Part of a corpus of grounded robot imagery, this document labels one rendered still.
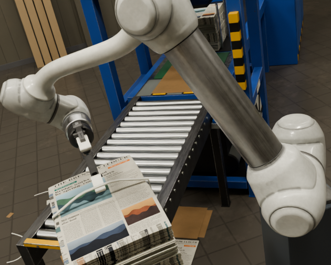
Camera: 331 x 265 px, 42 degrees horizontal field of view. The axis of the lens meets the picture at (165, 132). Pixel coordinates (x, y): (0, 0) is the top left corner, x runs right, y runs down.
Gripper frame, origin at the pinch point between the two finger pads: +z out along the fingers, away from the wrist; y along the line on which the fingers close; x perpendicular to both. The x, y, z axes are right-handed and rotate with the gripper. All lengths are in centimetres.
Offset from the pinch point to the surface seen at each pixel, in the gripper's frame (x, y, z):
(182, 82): -74, 63, -148
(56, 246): 23, 50, -31
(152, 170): -26, 56, -62
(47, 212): 24, 54, -57
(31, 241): 32, 50, -40
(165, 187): -26, 54, -45
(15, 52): 49, 153, -582
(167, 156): -36, 57, -69
